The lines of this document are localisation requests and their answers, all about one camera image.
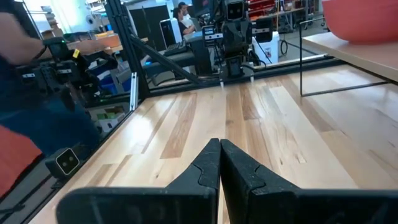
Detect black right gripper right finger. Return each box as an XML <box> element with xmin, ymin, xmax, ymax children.
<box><xmin>220</xmin><ymin>139</ymin><xmax>398</xmax><ymax>224</ymax></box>

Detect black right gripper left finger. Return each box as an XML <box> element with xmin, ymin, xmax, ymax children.
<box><xmin>56</xmin><ymin>138</ymin><xmax>221</xmax><ymax>224</ymax></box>

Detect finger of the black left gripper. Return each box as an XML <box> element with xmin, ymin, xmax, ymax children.
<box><xmin>234</xmin><ymin>57</ymin><xmax>245</xmax><ymax>78</ymax></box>
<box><xmin>226</xmin><ymin>57</ymin><xmax>236</xmax><ymax>78</ymax></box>

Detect plain coral red bowl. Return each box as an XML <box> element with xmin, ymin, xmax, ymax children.
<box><xmin>322</xmin><ymin>0</ymin><xmax>398</xmax><ymax>44</ymax></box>

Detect black controller box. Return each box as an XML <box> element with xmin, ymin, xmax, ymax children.
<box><xmin>201</xmin><ymin>24</ymin><xmax>224</xmax><ymax>42</ymax></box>
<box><xmin>254</xmin><ymin>17</ymin><xmax>274</xmax><ymax>44</ymax></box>

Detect white bucket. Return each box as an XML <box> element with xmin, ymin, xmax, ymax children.
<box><xmin>251</xmin><ymin>30</ymin><xmax>280</xmax><ymax>65</ymax></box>

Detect red storage bin rack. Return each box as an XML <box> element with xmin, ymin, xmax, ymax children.
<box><xmin>247</xmin><ymin>0</ymin><xmax>277</xmax><ymax>13</ymax></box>

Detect person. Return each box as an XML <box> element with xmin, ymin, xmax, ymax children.
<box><xmin>0</xmin><ymin>0</ymin><xmax>106</xmax><ymax>158</ymax></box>
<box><xmin>172</xmin><ymin>7</ymin><xmax>196</xmax><ymax>37</ymax></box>
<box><xmin>177</xmin><ymin>1</ymin><xmax>197</xmax><ymax>32</ymax></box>

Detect black keyboard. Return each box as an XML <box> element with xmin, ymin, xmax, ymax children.
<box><xmin>163</xmin><ymin>42</ymin><xmax>189</xmax><ymax>57</ymax></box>

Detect black white computer tower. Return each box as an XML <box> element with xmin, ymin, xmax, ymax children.
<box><xmin>159</xmin><ymin>17</ymin><xmax>183</xmax><ymax>49</ymax></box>

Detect black partition panel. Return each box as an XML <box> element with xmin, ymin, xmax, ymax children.
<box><xmin>129</xmin><ymin>4</ymin><xmax>170</xmax><ymax>52</ymax></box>

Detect small white green box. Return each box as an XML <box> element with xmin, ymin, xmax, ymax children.
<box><xmin>88</xmin><ymin>105</ymin><xmax>127</xmax><ymax>133</ymax></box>

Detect orange cardboard box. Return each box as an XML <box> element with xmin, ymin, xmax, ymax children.
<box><xmin>95</xmin><ymin>30</ymin><xmax>121</xmax><ymax>49</ymax></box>

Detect red panel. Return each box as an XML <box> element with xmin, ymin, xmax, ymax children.
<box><xmin>0</xmin><ymin>124</ymin><xmax>43</xmax><ymax>197</ymax></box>

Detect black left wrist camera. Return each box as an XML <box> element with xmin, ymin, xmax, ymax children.
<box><xmin>224</xmin><ymin>0</ymin><xmax>247</xmax><ymax>22</ymax></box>

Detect silver metal bracket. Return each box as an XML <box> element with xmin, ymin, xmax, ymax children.
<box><xmin>129</xmin><ymin>72</ymin><xmax>139</xmax><ymax>111</ymax></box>

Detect wooden shelf black wire legs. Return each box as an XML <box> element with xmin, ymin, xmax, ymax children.
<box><xmin>298</xmin><ymin>17</ymin><xmax>398</xmax><ymax>97</ymax></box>

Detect black table level camera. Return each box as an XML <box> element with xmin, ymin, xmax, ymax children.
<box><xmin>44</xmin><ymin>147</ymin><xmax>81</xmax><ymax>180</ymax></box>

